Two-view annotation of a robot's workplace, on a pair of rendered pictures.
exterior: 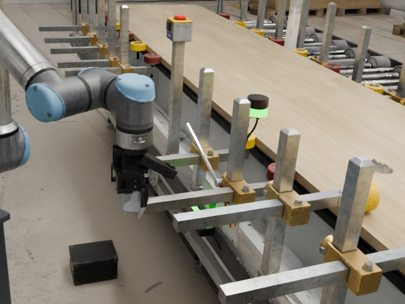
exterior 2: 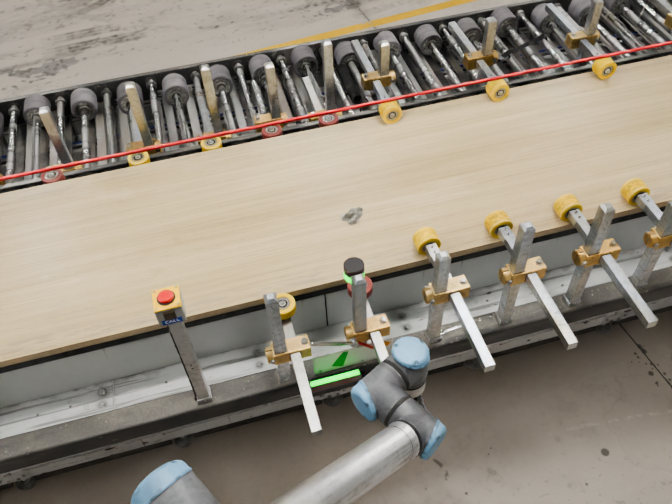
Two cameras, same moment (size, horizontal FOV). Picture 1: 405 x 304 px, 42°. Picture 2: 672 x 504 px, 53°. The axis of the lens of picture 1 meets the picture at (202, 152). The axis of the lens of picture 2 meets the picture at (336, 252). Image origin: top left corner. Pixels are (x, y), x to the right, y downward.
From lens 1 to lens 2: 1.88 m
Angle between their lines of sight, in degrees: 65
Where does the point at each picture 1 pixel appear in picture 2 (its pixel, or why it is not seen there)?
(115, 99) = (418, 375)
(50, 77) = (420, 424)
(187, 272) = (189, 455)
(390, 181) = (377, 215)
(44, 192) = not seen: outside the picture
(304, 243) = (374, 303)
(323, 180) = (377, 259)
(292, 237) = not seen: hidden behind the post
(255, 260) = not seen: hidden behind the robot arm
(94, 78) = (395, 388)
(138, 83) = (421, 347)
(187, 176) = (254, 384)
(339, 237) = (520, 267)
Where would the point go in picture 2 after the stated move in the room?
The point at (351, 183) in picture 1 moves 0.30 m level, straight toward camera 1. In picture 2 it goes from (528, 240) to (637, 274)
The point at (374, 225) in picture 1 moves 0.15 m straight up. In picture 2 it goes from (448, 245) to (452, 214)
